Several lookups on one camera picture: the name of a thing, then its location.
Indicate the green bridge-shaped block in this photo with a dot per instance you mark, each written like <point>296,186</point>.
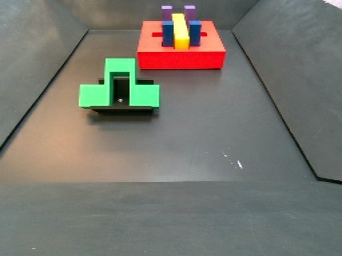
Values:
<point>100,95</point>

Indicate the black angle fixture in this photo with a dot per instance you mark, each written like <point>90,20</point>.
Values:
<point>120,99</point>

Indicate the red base board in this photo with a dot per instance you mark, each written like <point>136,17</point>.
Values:
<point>205,56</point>

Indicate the yellow long bar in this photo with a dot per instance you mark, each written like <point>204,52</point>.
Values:
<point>180,32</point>

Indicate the blue block left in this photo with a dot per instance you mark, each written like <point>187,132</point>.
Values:
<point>166,29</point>

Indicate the blue block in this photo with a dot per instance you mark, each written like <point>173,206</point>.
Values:
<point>166,29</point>
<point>193,29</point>

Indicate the blue block right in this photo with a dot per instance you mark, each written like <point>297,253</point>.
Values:
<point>193,29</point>

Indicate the purple block left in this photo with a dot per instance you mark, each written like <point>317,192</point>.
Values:
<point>165,12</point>

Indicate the purple block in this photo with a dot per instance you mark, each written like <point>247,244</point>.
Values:
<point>165,12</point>
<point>189,12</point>

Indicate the purple block right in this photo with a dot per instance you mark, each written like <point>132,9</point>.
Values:
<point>189,12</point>

